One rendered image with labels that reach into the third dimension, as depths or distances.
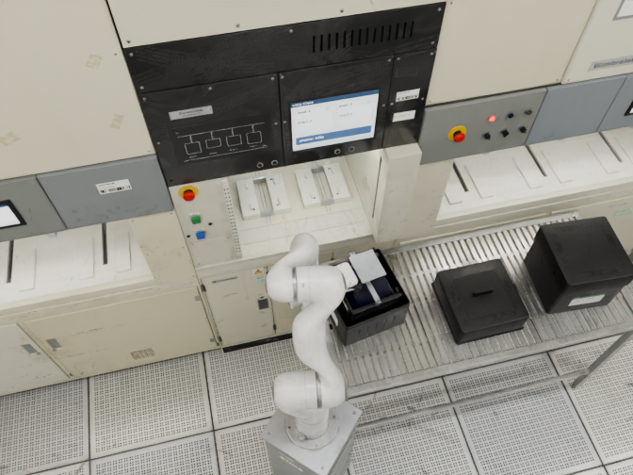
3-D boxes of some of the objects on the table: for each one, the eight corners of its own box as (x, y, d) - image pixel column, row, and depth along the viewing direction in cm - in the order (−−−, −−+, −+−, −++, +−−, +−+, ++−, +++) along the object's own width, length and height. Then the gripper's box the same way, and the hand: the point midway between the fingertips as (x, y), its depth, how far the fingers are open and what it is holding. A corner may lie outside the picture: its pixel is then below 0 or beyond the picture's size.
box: (545, 316, 236) (568, 286, 215) (520, 257, 252) (539, 224, 231) (610, 305, 239) (639, 274, 218) (581, 249, 255) (606, 215, 234)
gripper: (334, 298, 203) (381, 280, 207) (316, 261, 211) (361, 244, 215) (334, 307, 209) (380, 290, 213) (316, 271, 217) (360, 255, 222)
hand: (365, 269), depth 214 cm, fingers open, 4 cm apart
